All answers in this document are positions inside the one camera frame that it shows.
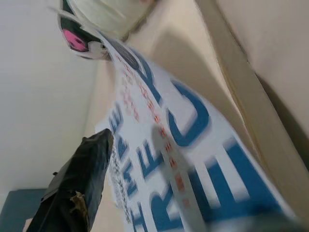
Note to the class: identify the beige sheeted bed mattress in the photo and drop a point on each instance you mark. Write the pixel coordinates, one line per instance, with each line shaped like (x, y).
(265, 72)

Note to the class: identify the cream cartoon print quilt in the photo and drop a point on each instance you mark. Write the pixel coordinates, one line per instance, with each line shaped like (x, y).
(108, 14)

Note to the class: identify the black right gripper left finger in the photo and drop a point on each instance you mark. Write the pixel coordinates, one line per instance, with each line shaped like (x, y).
(72, 181)

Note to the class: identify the white book blue letters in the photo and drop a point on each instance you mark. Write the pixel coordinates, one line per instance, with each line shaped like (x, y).
(193, 157)

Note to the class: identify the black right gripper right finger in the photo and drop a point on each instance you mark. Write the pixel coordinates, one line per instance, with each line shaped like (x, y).
(277, 226)

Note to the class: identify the teal fabric bed frame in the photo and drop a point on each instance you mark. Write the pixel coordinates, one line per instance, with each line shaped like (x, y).
(24, 205)

